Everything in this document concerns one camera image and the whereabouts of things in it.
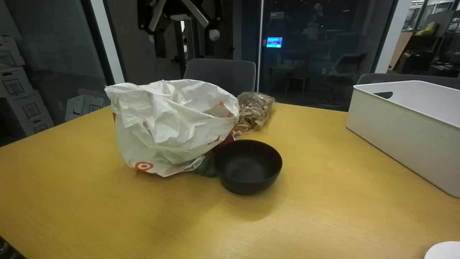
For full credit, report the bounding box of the grey office chair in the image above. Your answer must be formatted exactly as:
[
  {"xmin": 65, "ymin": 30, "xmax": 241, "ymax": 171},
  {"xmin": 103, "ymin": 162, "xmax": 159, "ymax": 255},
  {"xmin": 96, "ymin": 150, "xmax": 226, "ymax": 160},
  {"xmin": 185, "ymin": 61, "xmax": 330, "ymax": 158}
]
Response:
[{"xmin": 182, "ymin": 57, "xmax": 257, "ymax": 97}]

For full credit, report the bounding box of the dark green object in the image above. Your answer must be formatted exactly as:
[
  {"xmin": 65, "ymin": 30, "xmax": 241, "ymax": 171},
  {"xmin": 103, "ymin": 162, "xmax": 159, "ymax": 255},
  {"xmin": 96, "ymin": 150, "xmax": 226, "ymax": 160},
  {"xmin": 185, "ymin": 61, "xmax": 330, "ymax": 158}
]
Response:
[{"xmin": 192, "ymin": 150, "xmax": 221, "ymax": 178}]

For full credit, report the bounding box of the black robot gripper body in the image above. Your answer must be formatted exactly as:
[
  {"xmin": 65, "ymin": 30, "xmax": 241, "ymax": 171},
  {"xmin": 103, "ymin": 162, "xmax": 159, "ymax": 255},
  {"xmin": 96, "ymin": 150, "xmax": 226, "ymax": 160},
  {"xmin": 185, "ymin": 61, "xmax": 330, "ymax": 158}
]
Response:
[{"xmin": 162, "ymin": 0, "xmax": 193, "ymax": 22}]

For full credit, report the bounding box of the white cardboard archive box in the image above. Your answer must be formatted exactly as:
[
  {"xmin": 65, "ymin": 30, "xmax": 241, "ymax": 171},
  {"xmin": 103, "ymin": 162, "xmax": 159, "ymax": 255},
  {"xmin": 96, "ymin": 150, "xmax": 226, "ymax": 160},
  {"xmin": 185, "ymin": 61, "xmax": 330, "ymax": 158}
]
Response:
[
  {"xmin": 0, "ymin": 66, "xmax": 34, "ymax": 99},
  {"xmin": 5, "ymin": 90, "xmax": 54, "ymax": 136},
  {"xmin": 0, "ymin": 34, "xmax": 25, "ymax": 68}
]

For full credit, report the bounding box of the black bowl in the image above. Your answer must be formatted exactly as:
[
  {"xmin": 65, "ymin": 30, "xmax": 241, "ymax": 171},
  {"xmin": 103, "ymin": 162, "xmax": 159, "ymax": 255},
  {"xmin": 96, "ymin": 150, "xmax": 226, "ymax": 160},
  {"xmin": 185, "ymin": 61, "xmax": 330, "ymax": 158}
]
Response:
[{"xmin": 212, "ymin": 137, "xmax": 282, "ymax": 195}]

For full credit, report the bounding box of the white rounded object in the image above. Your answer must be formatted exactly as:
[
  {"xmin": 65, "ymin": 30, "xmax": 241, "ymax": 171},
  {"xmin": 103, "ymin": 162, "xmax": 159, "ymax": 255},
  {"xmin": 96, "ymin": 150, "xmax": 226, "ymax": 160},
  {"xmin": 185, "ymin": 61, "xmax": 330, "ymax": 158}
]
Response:
[{"xmin": 422, "ymin": 240, "xmax": 460, "ymax": 259}]

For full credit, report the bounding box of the white orange plastic shopping bag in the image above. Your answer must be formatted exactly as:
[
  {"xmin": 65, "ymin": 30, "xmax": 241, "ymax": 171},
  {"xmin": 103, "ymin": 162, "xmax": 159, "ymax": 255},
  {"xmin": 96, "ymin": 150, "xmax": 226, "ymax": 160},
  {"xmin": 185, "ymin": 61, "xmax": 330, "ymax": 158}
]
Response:
[{"xmin": 103, "ymin": 77, "xmax": 241, "ymax": 178}]

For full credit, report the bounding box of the clear bag of brown snacks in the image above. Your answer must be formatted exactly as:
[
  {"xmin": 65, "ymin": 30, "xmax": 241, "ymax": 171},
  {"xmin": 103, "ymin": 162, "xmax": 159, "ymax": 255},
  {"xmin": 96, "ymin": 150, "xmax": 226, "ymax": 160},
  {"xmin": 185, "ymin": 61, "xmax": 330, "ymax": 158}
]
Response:
[{"xmin": 232, "ymin": 90, "xmax": 277, "ymax": 136}]

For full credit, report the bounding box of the blue lit monitor screen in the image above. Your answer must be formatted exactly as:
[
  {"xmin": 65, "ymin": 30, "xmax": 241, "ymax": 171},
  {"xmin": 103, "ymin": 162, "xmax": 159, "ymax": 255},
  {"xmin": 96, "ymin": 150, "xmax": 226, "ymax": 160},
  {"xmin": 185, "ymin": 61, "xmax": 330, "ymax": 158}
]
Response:
[{"xmin": 265, "ymin": 35, "xmax": 284, "ymax": 50}]

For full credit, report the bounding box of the white plastic storage bin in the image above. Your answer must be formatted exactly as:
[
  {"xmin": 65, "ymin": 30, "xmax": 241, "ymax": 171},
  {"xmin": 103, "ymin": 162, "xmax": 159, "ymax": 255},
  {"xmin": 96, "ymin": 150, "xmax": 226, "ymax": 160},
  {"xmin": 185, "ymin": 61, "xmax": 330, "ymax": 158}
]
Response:
[{"xmin": 344, "ymin": 78, "xmax": 460, "ymax": 198}]

